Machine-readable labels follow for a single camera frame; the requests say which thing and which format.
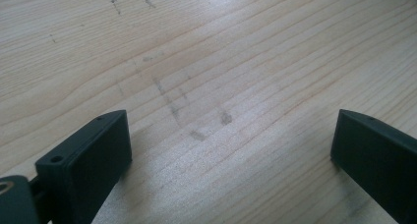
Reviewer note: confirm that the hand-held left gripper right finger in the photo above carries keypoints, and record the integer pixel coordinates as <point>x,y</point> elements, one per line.
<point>377,158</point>

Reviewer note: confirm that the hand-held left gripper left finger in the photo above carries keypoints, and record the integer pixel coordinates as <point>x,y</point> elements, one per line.
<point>88,165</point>

